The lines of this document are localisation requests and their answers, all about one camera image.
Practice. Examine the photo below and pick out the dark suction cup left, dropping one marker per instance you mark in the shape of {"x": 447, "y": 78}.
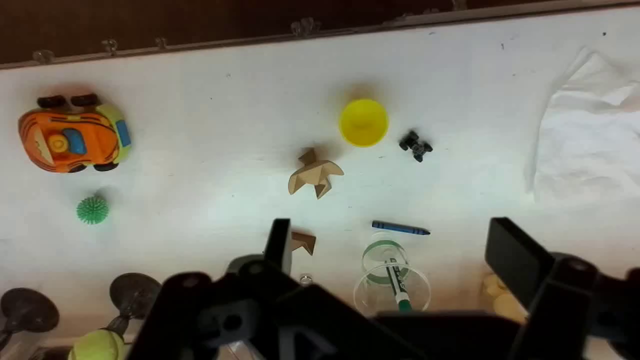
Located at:
{"x": 27, "y": 311}

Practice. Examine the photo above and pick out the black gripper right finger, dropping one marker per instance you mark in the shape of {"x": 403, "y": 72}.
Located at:
{"x": 517, "y": 259}

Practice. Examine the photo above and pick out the orange toy car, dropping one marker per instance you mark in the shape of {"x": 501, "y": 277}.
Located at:
{"x": 68, "y": 135}

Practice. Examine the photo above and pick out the yellow plastic cup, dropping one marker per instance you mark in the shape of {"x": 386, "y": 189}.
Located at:
{"x": 363, "y": 122}

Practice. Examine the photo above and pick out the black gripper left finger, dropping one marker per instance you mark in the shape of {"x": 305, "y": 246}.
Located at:
{"x": 278, "y": 246}

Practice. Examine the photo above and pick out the small wooden block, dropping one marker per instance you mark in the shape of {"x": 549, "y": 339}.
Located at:
{"x": 302, "y": 240}

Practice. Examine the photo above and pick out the white paper towel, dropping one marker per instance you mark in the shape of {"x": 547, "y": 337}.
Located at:
{"x": 589, "y": 141}

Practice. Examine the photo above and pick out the yellow tennis ball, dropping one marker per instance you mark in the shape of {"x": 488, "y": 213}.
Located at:
{"x": 98, "y": 345}

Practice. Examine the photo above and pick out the dark suction cup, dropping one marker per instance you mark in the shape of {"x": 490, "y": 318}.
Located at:
{"x": 27, "y": 311}
{"x": 132, "y": 295}

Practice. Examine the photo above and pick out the green marker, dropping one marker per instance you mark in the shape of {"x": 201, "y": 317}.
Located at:
{"x": 398, "y": 291}

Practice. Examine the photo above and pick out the dark suction cup right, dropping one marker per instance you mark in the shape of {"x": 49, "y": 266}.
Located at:
{"x": 132, "y": 295}

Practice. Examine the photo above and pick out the blue crayon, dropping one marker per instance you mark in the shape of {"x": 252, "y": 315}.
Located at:
{"x": 405, "y": 229}

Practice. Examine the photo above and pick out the green spiky ball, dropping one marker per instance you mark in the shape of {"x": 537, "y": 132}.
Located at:
{"x": 93, "y": 210}

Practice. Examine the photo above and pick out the small black toy car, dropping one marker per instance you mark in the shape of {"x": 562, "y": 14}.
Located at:
{"x": 414, "y": 145}

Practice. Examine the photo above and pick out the wooden toy piece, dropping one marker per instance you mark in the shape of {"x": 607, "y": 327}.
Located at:
{"x": 314, "y": 172}

